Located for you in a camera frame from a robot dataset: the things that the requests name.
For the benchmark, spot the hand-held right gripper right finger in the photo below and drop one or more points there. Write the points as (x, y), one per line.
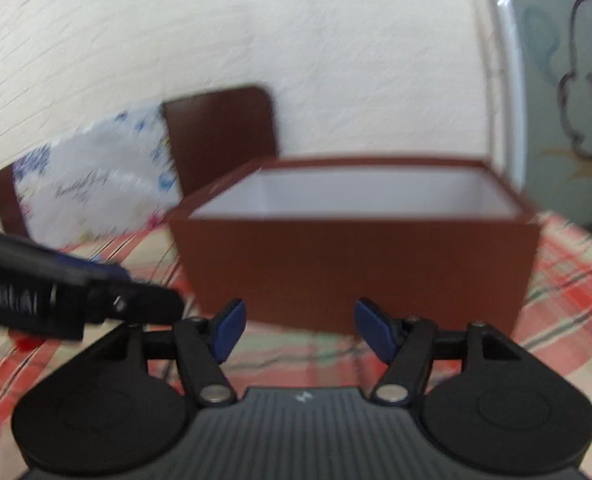
(373, 332)

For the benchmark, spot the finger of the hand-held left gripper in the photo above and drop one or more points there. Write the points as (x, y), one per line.
(103, 270)
(146, 302)

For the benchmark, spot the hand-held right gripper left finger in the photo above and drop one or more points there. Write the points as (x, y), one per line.
(231, 330)

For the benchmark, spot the brown cardboard box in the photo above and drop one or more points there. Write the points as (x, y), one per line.
(351, 270)

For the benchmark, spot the floral plastic cover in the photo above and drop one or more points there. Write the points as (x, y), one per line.
(101, 185)

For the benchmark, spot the plaid tablecloth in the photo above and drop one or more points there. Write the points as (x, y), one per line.
(566, 300)

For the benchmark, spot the cartoon painted panel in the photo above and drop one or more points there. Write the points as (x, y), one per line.
(566, 110)

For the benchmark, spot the white frame post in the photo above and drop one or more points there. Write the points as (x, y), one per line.
(511, 85)

